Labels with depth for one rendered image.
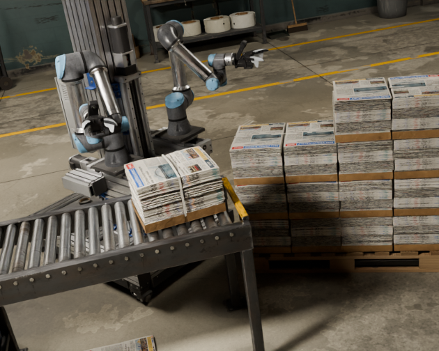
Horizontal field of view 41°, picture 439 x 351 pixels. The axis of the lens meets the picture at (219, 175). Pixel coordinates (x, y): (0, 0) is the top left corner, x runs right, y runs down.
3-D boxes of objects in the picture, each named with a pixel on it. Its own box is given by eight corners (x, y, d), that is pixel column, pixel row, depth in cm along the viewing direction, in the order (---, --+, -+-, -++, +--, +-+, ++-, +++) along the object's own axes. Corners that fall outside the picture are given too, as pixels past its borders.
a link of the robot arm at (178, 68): (171, 112, 362) (156, 24, 339) (179, 104, 375) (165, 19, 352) (189, 111, 359) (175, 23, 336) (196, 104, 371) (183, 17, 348)
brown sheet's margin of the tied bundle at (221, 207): (206, 186, 287) (205, 178, 285) (226, 210, 262) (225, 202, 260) (175, 195, 283) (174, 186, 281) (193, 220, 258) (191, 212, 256)
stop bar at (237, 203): (227, 180, 293) (226, 176, 292) (249, 219, 254) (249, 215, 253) (221, 181, 292) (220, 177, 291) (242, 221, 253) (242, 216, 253)
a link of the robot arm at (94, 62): (101, 53, 311) (129, 134, 298) (81, 58, 308) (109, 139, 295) (101, 42, 301) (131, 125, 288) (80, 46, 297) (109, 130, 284)
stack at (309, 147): (252, 239, 389) (238, 124, 354) (435, 236, 365) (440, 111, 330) (244, 274, 355) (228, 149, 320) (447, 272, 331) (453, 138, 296)
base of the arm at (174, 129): (162, 133, 360) (159, 118, 355) (179, 125, 369) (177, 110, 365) (179, 137, 350) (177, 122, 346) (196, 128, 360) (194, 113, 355)
